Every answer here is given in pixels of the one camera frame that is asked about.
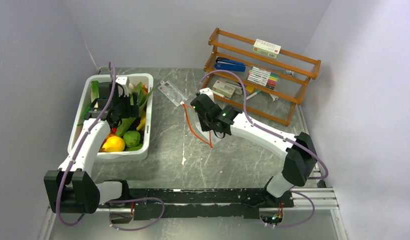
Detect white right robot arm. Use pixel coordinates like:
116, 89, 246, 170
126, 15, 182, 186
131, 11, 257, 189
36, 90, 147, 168
190, 93, 317, 207

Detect white green box lower shelf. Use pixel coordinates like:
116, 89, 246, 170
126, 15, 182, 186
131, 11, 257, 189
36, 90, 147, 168
212, 80, 236, 99

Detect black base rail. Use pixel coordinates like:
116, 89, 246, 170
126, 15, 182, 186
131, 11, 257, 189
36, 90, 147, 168
105, 187, 295, 221

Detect yellow lemon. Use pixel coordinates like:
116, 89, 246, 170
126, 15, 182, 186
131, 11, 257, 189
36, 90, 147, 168
100, 136, 125, 153

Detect green white cabbage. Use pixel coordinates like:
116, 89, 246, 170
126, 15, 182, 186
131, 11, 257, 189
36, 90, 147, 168
90, 80, 99, 103

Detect packaged protractor ruler set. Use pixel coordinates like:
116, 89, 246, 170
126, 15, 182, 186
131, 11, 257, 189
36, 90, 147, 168
158, 80, 188, 107

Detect white plastic bin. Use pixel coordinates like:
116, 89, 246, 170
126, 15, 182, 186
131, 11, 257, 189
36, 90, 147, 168
67, 73, 154, 163

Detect blue stapler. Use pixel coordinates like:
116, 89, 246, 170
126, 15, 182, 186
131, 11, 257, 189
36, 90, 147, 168
214, 57, 246, 73

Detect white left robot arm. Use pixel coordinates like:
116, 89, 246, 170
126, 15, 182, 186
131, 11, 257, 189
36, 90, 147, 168
43, 80, 140, 214

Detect coloured marker set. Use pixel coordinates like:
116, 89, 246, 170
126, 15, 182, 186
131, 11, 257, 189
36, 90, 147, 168
247, 66, 279, 90

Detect green capped marker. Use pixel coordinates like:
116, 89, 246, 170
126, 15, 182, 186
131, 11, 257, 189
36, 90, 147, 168
246, 90, 261, 100

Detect white green box shelf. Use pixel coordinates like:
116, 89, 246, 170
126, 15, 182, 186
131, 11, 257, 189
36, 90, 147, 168
253, 39, 281, 59
212, 80, 236, 99

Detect green romaine lettuce leaf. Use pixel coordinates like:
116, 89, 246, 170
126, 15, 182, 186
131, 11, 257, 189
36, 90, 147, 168
116, 81, 153, 137

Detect yellow banana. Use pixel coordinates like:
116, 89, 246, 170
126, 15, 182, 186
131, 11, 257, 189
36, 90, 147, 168
136, 110, 146, 131

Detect white correction tape dispenser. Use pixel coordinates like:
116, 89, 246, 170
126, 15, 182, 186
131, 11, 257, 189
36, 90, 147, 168
227, 82, 243, 95

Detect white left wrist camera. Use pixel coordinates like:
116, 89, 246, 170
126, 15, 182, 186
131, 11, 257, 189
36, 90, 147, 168
116, 76, 131, 97

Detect clear zip top bag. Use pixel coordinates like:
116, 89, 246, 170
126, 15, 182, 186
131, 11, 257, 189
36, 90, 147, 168
180, 101, 223, 148

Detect white green box top shelf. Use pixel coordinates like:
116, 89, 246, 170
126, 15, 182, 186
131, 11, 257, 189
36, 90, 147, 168
253, 39, 281, 59

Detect wooden desk shelf rack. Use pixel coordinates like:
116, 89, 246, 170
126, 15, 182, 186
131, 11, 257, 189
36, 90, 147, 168
199, 27, 322, 126

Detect yellow sticky note block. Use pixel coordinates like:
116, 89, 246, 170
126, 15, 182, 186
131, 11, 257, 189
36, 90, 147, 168
245, 86, 254, 94

